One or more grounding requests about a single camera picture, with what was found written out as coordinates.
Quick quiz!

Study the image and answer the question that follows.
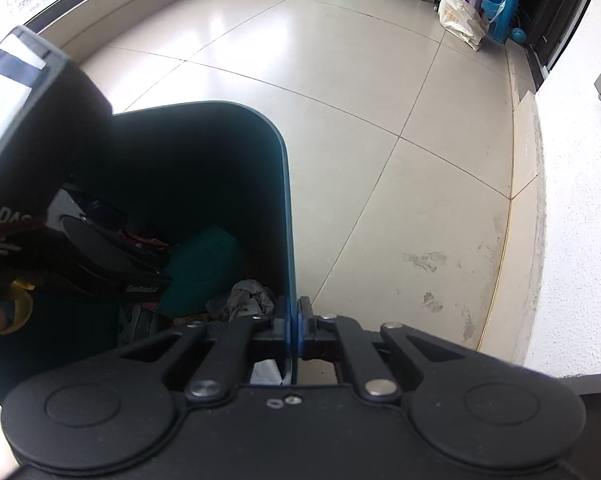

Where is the dark teal trash bin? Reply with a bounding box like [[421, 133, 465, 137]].
[[0, 101, 294, 400]]

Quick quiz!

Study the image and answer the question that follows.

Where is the white paper trash in bin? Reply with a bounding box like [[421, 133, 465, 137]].
[[250, 359, 283, 386]]

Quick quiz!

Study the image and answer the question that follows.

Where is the small blue ball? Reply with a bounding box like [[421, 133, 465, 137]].
[[510, 27, 527, 44]]

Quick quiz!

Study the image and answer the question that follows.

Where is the beige tote bag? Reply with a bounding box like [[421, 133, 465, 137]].
[[438, 0, 508, 52]]

